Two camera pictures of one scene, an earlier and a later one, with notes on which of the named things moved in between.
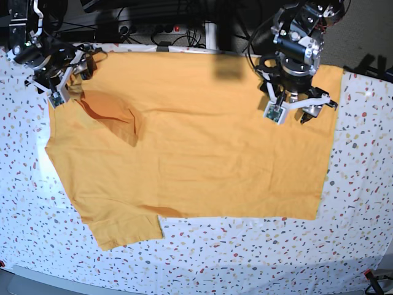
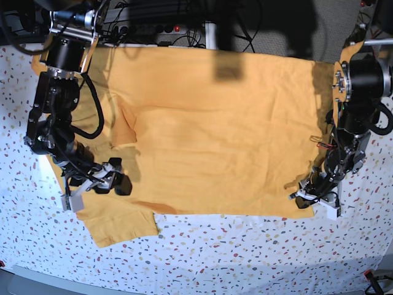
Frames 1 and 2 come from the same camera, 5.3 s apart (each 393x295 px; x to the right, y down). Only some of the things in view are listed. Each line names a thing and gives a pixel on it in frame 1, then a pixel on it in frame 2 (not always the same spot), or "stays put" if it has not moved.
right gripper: x=287 y=80 → x=315 y=186
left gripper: x=53 y=67 → x=98 y=177
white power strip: x=151 y=29 stays put
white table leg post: x=210 y=35 stays put
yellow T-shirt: x=154 y=134 stays put
